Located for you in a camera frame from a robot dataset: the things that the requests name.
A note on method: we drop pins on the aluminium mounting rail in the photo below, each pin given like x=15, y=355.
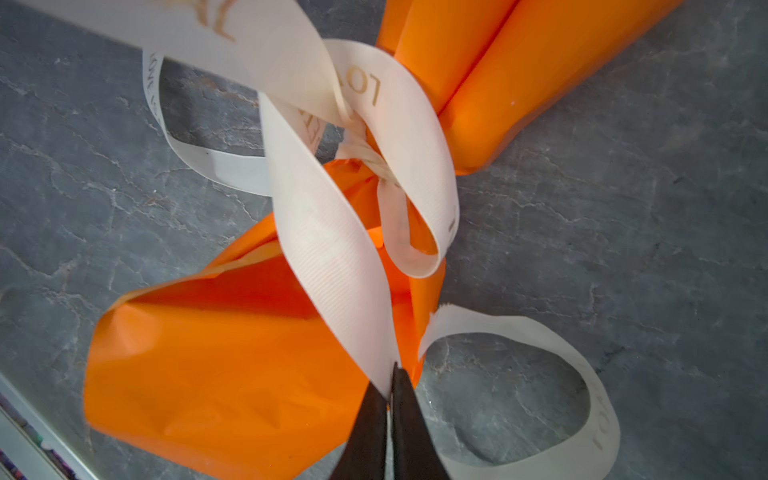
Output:
x=31, y=447

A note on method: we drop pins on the orange yellow wrapping paper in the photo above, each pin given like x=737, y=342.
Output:
x=232, y=371

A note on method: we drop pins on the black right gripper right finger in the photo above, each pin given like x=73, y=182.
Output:
x=414, y=454

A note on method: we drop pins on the cream printed ribbon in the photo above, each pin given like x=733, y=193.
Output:
x=305, y=82

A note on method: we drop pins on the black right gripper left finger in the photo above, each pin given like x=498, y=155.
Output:
x=364, y=455

